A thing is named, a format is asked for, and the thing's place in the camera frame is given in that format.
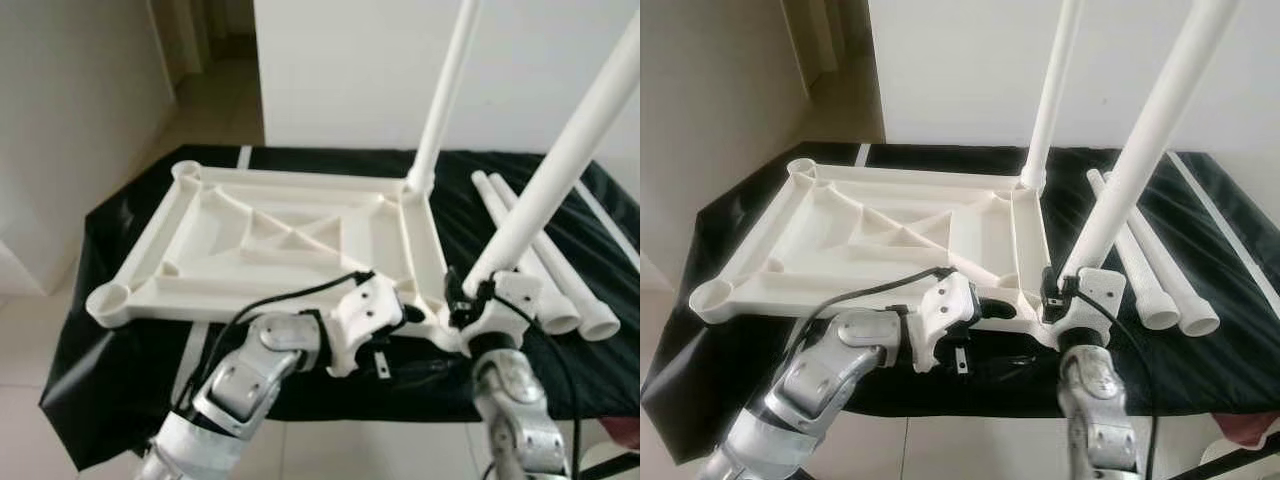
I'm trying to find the white plastic table leg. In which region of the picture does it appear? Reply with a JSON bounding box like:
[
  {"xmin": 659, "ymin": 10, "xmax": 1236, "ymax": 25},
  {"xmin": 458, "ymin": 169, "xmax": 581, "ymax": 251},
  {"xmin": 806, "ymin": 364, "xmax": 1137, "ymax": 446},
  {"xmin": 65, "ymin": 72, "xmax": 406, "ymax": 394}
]
[
  {"xmin": 1085, "ymin": 168, "xmax": 1181, "ymax": 331},
  {"xmin": 488, "ymin": 172, "xmax": 621, "ymax": 343},
  {"xmin": 405, "ymin": 0, "xmax": 483, "ymax": 196},
  {"xmin": 1018, "ymin": 0, "xmax": 1085, "ymax": 194},
  {"xmin": 472, "ymin": 170, "xmax": 583, "ymax": 336},
  {"xmin": 1100, "ymin": 170, "xmax": 1221, "ymax": 338},
  {"xmin": 462, "ymin": 10, "xmax": 641, "ymax": 299},
  {"xmin": 1058, "ymin": 0, "xmax": 1243, "ymax": 286}
]

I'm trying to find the white plastic table top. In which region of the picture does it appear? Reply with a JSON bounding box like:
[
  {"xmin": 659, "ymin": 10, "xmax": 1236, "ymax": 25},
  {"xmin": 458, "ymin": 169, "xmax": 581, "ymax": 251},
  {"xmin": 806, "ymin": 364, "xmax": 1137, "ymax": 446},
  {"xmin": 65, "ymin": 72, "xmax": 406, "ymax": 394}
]
[
  {"xmin": 85, "ymin": 158, "xmax": 466, "ymax": 353},
  {"xmin": 690, "ymin": 157, "xmax": 1061, "ymax": 349}
]

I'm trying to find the black tablecloth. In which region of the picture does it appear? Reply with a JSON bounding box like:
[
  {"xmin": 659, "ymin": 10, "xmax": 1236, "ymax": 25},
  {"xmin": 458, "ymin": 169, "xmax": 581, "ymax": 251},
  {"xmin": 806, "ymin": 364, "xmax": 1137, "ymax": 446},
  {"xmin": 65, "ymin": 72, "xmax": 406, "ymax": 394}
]
[
  {"xmin": 640, "ymin": 143, "xmax": 1280, "ymax": 466},
  {"xmin": 38, "ymin": 147, "xmax": 641, "ymax": 471}
]

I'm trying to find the pink cloth piece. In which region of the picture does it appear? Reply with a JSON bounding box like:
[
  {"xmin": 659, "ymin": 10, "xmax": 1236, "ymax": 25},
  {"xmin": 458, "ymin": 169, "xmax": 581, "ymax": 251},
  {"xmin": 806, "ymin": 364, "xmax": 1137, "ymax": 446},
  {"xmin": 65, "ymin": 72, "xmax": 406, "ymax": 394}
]
[
  {"xmin": 600, "ymin": 415, "xmax": 641, "ymax": 451},
  {"xmin": 1215, "ymin": 408, "xmax": 1280, "ymax": 446}
]

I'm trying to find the black metal stand leg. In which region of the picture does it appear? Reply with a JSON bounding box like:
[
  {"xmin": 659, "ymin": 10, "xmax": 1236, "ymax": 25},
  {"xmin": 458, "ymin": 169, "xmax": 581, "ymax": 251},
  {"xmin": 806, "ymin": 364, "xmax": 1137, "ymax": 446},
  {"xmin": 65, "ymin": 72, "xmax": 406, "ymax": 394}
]
[
  {"xmin": 580, "ymin": 450, "xmax": 641, "ymax": 480},
  {"xmin": 1165, "ymin": 445, "xmax": 1280, "ymax": 480}
]

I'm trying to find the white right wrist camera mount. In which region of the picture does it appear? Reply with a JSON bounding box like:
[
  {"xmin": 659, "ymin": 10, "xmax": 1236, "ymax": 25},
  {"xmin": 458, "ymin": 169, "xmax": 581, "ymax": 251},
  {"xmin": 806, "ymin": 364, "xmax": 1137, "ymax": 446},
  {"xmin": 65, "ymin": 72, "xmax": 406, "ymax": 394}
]
[
  {"xmin": 462, "ymin": 270, "xmax": 546, "ymax": 351},
  {"xmin": 1050, "ymin": 265, "xmax": 1126, "ymax": 346}
]

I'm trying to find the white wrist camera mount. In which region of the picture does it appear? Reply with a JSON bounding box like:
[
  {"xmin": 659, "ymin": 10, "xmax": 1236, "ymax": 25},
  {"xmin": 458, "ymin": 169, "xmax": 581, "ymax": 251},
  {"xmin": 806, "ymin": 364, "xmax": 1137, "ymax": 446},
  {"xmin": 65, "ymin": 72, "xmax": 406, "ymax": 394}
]
[
  {"xmin": 462, "ymin": 270, "xmax": 546, "ymax": 351},
  {"xmin": 1050, "ymin": 265, "xmax": 1126, "ymax": 346},
  {"xmin": 328, "ymin": 272, "xmax": 406, "ymax": 379},
  {"xmin": 912, "ymin": 270, "xmax": 981, "ymax": 373}
]

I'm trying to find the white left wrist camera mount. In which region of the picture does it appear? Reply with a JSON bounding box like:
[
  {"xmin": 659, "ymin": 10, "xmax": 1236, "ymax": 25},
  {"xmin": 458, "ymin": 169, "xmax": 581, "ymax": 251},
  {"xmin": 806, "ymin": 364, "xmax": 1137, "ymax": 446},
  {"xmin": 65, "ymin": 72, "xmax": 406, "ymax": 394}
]
[
  {"xmin": 912, "ymin": 270, "xmax": 981, "ymax": 373},
  {"xmin": 328, "ymin": 272, "xmax": 406, "ymax": 379}
]

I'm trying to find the beige door frame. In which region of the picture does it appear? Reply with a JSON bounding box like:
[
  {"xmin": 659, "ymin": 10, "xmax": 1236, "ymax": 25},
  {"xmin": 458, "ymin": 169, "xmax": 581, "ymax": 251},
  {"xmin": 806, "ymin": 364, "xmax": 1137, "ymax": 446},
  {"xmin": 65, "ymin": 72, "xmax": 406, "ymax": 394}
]
[
  {"xmin": 150, "ymin": 0, "xmax": 201, "ymax": 81},
  {"xmin": 785, "ymin": 0, "xmax": 836, "ymax": 86}
]

